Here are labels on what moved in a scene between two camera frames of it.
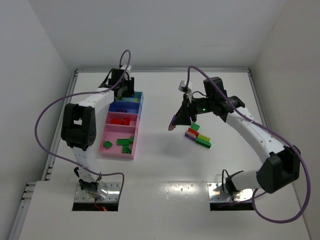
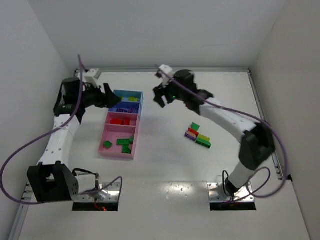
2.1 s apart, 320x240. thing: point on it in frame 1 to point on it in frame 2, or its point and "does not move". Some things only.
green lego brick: (107, 144) does not move
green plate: (126, 149) does not move
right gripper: (189, 109) to (164, 92)
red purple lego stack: (191, 134) does not move
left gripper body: (122, 91) to (105, 95)
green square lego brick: (131, 140) does not move
